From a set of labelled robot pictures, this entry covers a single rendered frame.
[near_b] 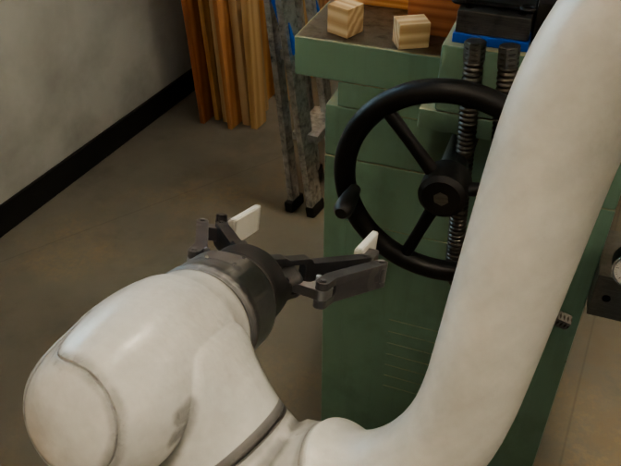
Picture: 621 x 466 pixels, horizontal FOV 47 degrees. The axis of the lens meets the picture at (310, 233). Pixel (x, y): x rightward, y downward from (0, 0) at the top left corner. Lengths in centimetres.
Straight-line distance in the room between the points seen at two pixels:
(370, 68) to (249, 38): 147
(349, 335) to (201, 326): 92
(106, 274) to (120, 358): 165
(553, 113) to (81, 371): 28
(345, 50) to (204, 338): 67
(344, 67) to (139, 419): 74
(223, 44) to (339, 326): 139
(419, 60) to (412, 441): 69
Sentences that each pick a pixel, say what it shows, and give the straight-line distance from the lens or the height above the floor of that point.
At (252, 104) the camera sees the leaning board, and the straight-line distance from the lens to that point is 260.
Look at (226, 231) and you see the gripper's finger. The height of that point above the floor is 88.
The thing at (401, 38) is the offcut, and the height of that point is 92.
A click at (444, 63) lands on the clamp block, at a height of 94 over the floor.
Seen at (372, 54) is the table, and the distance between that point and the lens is 104.
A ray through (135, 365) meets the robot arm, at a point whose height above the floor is 100.
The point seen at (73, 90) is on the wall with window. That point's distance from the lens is 241.
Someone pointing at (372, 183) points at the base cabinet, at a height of 67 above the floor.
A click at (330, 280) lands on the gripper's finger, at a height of 90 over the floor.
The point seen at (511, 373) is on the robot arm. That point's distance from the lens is 39.
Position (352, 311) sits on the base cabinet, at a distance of 133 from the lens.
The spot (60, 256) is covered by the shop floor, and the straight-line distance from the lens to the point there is 217.
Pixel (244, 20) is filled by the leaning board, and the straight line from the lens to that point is 248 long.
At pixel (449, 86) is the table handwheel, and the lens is 83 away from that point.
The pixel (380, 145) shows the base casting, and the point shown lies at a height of 75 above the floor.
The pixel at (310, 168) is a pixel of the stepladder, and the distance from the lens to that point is 213.
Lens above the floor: 131
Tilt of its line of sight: 38 degrees down
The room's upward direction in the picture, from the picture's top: straight up
